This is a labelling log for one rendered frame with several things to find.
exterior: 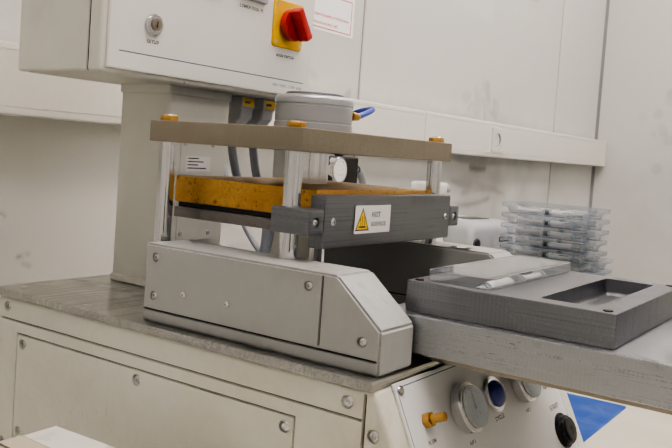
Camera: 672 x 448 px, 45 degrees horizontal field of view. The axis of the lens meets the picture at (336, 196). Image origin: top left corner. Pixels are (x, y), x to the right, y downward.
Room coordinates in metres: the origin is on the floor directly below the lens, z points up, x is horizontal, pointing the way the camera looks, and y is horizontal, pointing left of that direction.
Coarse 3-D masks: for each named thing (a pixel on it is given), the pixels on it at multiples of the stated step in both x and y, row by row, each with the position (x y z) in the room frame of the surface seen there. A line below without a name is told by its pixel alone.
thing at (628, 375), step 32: (416, 320) 0.63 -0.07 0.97; (448, 320) 0.62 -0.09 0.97; (416, 352) 0.63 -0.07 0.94; (448, 352) 0.61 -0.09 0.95; (480, 352) 0.60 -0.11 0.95; (512, 352) 0.59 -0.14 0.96; (544, 352) 0.57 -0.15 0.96; (576, 352) 0.56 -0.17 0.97; (608, 352) 0.55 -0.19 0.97; (640, 352) 0.55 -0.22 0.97; (544, 384) 0.59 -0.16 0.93; (576, 384) 0.56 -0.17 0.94; (608, 384) 0.55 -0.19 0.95; (640, 384) 0.53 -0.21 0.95
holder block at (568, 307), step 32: (416, 288) 0.64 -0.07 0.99; (448, 288) 0.63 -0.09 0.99; (512, 288) 0.64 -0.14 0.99; (544, 288) 0.65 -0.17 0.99; (576, 288) 0.67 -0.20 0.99; (608, 288) 0.74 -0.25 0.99; (640, 288) 0.72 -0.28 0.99; (480, 320) 0.61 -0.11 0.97; (512, 320) 0.60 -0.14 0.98; (544, 320) 0.58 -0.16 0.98; (576, 320) 0.57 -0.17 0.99; (608, 320) 0.56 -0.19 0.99; (640, 320) 0.61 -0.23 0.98
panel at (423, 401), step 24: (408, 384) 0.61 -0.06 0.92; (432, 384) 0.64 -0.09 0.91; (480, 384) 0.70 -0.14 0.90; (504, 384) 0.73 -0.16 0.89; (408, 408) 0.60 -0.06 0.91; (432, 408) 0.62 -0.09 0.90; (504, 408) 0.72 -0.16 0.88; (528, 408) 0.75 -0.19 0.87; (552, 408) 0.79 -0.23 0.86; (408, 432) 0.59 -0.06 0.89; (432, 432) 0.61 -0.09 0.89; (456, 432) 0.64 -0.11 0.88; (480, 432) 0.67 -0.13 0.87; (504, 432) 0.70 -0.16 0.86; (528, 432) 0.74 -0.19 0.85; (552, 432) 0.77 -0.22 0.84
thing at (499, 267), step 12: (468, 264) 0.70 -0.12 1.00; (480, 264) 0.70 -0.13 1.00; (492, 264) 0.71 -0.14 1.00; (504, 264) 0.72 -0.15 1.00; (516, 264) 0.72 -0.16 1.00; (528, 264) 0.73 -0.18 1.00; (540, 264) 0.73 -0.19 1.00; (552, 264) 0.74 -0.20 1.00; (480, 276) 0.63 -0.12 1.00; (492, 276) 0.63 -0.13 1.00
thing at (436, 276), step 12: (456, 264) 0.69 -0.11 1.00; (564, 264) 0.75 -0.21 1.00; (432, 276) 0.64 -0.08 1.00; (444, 276) 0.64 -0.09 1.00; (456, 276) 0.63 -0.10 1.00; (468, 276) 0.63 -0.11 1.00; (504, 276) 0.64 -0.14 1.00; (516, 276) 0.66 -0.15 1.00; (528, 276) 0.68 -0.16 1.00; (540, 276) 0.70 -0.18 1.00; (480, 288) 0.62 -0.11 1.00; (492, 288) 0.62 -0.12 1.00
